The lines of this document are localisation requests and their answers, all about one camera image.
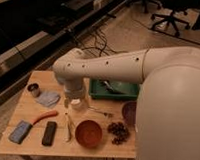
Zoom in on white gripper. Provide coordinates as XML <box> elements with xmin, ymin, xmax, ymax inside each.
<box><xmin>64</xmin><ymin>78</ymin><xmax>86</xmax><ymax>105</ymax></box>

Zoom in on black brush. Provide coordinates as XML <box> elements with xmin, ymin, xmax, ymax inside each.
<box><xmin>99</xmin><ymin>81</ymin><xmax>127</xmax><ymax>95</ymax></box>

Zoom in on green plastic tray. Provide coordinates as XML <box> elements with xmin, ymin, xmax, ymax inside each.
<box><xmin>89</xmin><ymin>79</ymin><xmax>139</xmax><ymax>101</ymax></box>

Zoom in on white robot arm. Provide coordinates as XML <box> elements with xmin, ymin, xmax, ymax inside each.
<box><xmin>53</xmin><ymin>46</ymin><xmax>200</xmax><ymax>160</ymax></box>

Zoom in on white lidded cup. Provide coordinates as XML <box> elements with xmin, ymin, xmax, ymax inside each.
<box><xmin>70</xmin><ymin>99</ymin><xmax>88</xmax><ymax>111</ymax></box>

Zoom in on grey folded cloth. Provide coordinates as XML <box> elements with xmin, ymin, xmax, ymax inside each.
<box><xmin>36</xmin><ymin>91</ymin><xmax>61</xmax><ymax>107</ymax></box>

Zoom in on orange carrot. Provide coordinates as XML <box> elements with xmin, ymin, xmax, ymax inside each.
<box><xmin>32</xmin><ymin>110</ymin><xmax>59</xmax><ymax>125</ymax></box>

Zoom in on small metal cup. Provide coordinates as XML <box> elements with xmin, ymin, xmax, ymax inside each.
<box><xmin>27</xmin><ymin>83</ymin><xmax>40</xmax><ymax>98</ymax></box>

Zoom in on orange bowl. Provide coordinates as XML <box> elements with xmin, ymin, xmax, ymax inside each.
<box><xmin>75</xmin><ymin>120</ymin><xmax>102</xmax><ymax>148</ymax></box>

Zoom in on wooden table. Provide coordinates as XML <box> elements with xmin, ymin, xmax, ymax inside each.
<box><xmin>0</xmin><ymin>71</ymin><xmax>136</xmax><ymax>158</ymax></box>

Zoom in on black rectangular block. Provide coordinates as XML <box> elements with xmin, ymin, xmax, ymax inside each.
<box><xmin>42</xmin><ymin>121</ymin><xmax>57</xmax><ymax>146</ymax></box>

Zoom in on purple bowl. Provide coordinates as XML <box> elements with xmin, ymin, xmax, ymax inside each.
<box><xmin>122</xmin><ymin>101</ymin><xmax>136</xmax><ymax>126</ymax></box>

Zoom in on blue sponge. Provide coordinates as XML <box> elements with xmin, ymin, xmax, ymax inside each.
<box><xmin>9</xmin><ymin>120</ymin><xmax>32</xmax><ymax>144</ymax></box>

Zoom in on black office chair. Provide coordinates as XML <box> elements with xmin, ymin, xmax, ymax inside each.
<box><xmin>150</xmin><ymin>0</ymin><xmax>190</xmax><ymax>37</ymax></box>

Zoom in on tangled black cables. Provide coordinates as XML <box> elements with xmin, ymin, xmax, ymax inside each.
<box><xmin>66</xmin><ymin>24</ymin><xmax>122</xmax><ymax>59</ymax></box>

